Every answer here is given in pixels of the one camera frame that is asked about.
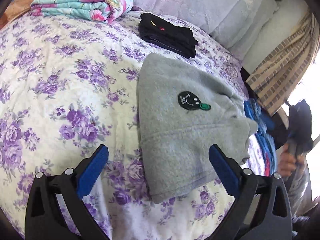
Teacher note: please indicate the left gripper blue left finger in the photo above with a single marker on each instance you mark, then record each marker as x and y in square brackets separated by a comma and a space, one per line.
[44, 219]

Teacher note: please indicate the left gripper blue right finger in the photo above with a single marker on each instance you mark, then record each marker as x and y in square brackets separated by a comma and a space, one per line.
[261, 208]

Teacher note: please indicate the grey fleece pants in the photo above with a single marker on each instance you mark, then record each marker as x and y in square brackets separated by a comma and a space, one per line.
[182, 112]

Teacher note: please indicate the grey knitted sleeve forearm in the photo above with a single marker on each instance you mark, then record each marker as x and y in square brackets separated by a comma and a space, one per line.
[300, 193]

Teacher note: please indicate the person's right hand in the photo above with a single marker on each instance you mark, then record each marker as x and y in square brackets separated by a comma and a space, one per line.
[288, 163]

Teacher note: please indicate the blue clothes pile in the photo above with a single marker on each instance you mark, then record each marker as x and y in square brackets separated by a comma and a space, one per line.
[266, 142]

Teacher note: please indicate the beige checked curtain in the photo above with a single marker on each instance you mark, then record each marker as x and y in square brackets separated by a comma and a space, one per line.
[282, 70]

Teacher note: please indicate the purple floral bed quilt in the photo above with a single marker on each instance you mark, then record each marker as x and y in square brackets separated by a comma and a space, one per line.
[67, 86]

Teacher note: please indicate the folded black pants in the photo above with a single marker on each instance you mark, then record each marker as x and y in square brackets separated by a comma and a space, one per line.
[158, 31]

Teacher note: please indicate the brown orange pillow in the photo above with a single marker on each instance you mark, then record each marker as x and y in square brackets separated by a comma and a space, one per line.
[15, 9]

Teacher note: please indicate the folded floral turquoise blanket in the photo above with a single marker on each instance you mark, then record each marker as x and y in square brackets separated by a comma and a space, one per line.
[92, 10]

